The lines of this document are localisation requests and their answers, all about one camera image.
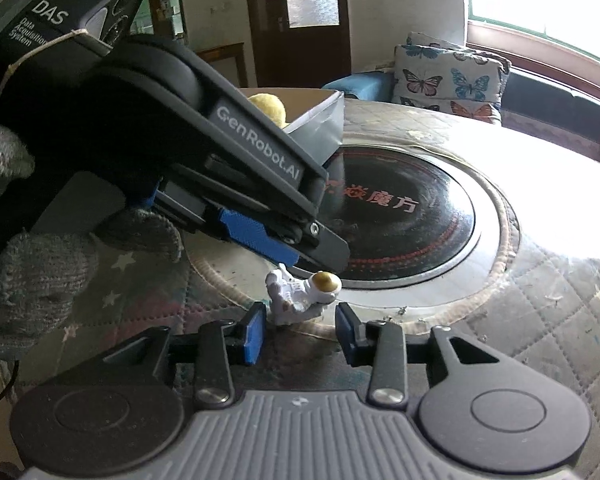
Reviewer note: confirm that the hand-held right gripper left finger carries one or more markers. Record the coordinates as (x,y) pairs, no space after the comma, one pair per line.
(254,335)

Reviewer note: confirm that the dark wooden door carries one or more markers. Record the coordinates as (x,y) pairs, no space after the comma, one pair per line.
(265,35)

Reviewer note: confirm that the round black induction hob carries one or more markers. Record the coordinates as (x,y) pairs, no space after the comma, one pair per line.
(420,210)

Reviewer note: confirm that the wooden display cabinet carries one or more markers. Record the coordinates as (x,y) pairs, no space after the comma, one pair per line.
(167,5)

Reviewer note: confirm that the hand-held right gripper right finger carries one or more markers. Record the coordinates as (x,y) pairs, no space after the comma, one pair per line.
(345,335)

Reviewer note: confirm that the blue sofa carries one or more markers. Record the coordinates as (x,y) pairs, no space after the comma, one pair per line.
(550,95)

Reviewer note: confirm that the white astronaut figurine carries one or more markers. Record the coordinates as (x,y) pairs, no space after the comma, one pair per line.
(300,297)

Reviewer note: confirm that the wooden sideboard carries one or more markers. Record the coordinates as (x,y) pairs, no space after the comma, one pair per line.
(225,60)

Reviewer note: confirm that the yellow rubber duck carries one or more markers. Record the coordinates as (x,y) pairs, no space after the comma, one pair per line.
(270,107)

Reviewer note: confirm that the bright window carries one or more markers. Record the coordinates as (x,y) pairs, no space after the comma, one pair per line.
(540,0)

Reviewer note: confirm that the person's left hand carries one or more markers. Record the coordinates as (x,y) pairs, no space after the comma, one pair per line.
(40,280)

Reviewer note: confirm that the white cardboard box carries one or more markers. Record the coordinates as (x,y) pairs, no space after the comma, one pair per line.
(322,125)

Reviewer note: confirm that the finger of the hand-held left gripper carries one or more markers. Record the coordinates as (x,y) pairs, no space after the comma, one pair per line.
(250,232)
(327,250)

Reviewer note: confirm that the butterfly print pillow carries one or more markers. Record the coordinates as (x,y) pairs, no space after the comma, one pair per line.
(450,80)

